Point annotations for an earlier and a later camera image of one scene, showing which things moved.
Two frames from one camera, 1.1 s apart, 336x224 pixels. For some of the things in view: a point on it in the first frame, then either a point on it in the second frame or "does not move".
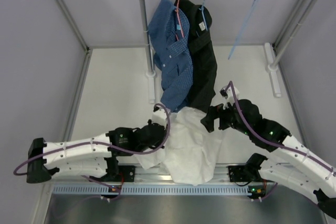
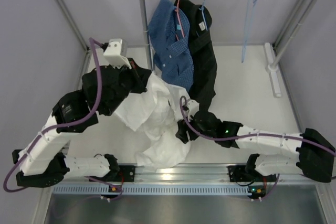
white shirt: [192, 150] to [156, 112]
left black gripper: [158, 144] to [140, 76]
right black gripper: [214, 113] to [182, 132]
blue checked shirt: [169, 29] does not move
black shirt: [204, 66] does not move
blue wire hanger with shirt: [202, 7] does not move
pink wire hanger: [176, 13] does not move
